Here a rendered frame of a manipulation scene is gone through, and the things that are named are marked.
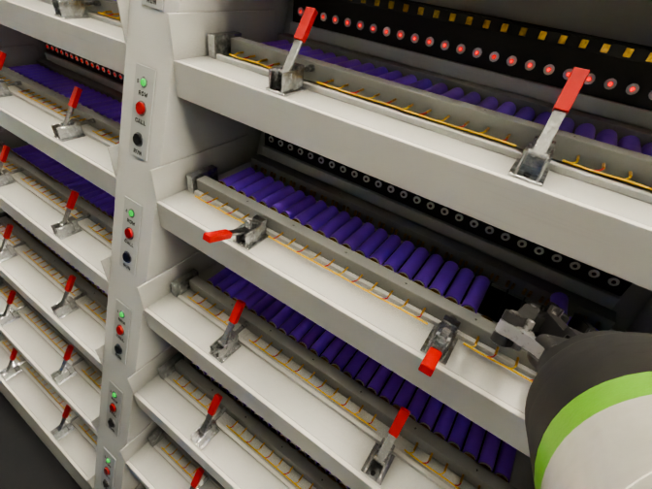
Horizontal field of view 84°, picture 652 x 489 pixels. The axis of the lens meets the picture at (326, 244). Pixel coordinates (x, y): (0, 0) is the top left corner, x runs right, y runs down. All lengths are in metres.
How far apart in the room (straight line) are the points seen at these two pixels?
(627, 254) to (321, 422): 0.39
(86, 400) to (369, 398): 0.70
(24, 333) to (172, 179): 0.76
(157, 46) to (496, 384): 0.55
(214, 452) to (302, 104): 0.57
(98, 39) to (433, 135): 0.50
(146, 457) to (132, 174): 0.59
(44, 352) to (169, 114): 0.78
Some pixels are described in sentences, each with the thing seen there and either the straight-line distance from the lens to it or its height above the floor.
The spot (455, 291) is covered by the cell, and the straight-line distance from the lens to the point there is 0.45.
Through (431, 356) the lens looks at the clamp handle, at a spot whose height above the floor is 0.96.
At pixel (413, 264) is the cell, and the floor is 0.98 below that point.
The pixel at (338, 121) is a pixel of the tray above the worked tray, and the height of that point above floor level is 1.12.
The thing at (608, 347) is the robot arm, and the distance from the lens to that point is 0.20.
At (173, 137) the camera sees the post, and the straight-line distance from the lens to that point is 0.57.
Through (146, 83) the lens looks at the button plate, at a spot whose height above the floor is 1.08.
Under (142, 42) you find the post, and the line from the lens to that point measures 0.59.
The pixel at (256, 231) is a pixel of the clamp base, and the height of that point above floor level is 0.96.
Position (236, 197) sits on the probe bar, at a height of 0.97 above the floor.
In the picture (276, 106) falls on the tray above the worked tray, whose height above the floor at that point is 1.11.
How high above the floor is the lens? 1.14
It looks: 22 degrees down
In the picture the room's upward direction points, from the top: 18 degrees clockwise
